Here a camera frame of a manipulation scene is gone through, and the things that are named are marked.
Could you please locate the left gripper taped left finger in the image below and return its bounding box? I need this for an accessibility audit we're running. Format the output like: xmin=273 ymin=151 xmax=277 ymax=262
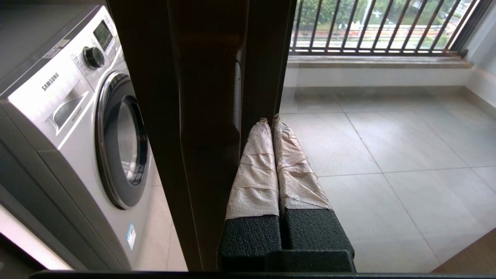
xmin=218 ymin=118 xmax=282 ymax=252

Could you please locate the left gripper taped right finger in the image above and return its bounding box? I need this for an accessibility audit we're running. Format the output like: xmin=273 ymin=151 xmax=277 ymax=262
xmin=272 ymin=114 xmax=354 ymax=254

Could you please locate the dark door handle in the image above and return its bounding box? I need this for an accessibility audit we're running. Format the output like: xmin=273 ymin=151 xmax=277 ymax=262
xmin=167 ymin=39 xmax=243 ymax=163

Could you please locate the dark framed sliding glass door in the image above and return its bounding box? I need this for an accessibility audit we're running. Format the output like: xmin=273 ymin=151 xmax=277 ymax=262
xmin=107 ymin=0 xmax=496 ymax=272

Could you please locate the grey stone window sill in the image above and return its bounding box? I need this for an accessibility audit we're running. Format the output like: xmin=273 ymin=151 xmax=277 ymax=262
xmin=288 ymin=55 xmax=474 ymax=69

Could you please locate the black metal balcony railing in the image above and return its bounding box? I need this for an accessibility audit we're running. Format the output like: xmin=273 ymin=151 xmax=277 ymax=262
xmin=290 ymin=0 xmax=485 ymax=55

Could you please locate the white front-load washing machine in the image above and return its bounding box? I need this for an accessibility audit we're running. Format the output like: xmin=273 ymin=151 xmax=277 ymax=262
xmin=0 ymin=5 xmax=153 ymax=271

